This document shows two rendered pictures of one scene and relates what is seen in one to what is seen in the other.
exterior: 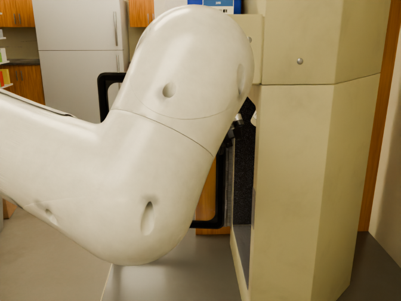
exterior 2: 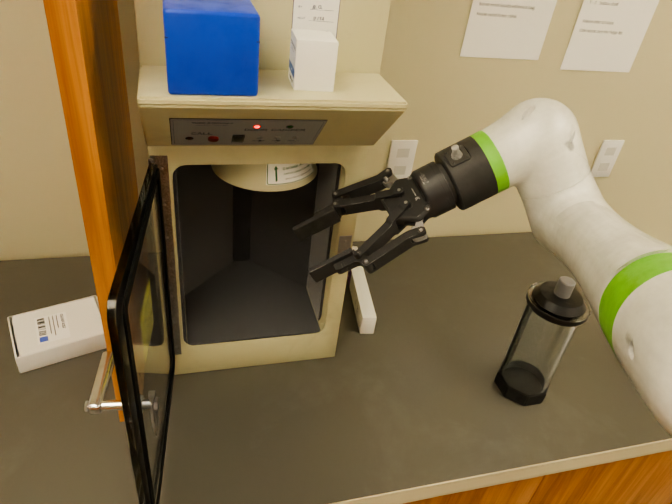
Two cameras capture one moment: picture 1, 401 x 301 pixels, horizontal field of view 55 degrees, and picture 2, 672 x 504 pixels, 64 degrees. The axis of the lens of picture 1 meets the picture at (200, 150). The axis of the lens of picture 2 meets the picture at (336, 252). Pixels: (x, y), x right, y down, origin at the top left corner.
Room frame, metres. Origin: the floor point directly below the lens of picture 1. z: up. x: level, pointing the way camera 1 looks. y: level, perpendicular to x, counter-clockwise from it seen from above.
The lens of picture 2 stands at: (0.82, 0.64, 1.73)
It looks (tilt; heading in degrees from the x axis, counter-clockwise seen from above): 35 degrees down; 253
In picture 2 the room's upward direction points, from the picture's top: 8 degrees clockwise
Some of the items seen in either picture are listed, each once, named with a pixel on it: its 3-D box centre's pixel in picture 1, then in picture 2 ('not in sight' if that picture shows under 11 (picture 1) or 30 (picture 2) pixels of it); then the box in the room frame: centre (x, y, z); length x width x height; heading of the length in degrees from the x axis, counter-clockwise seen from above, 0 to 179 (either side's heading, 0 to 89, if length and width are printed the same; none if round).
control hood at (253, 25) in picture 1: (215, 45); (272, 121); (0.73, -0.03, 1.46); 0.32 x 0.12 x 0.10; 2
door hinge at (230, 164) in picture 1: (229, 156); (167, 270); (0.88, -0.07, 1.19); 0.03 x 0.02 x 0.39; 2
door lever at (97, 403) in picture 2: not in sight; (116, 382); (0.93, 0.16, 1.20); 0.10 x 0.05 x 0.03; 86
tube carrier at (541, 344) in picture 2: not in sight; (539, 343); (0.22, 0.03, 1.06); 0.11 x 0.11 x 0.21
